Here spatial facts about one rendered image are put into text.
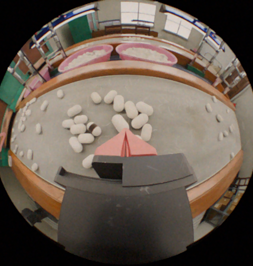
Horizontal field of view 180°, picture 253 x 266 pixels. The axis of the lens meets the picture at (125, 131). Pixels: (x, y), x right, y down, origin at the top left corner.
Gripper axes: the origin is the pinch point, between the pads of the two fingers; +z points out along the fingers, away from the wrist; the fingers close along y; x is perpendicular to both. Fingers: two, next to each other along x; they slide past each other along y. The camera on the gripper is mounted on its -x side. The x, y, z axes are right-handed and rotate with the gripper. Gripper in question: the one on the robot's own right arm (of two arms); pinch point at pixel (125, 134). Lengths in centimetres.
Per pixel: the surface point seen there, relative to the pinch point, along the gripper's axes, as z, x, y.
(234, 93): 132, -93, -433
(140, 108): 4.2, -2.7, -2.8
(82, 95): 9.5, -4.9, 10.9
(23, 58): 6.4, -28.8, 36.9
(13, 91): 17, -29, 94
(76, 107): 4.6, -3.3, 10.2
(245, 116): 49, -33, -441
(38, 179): -9.7, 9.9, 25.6
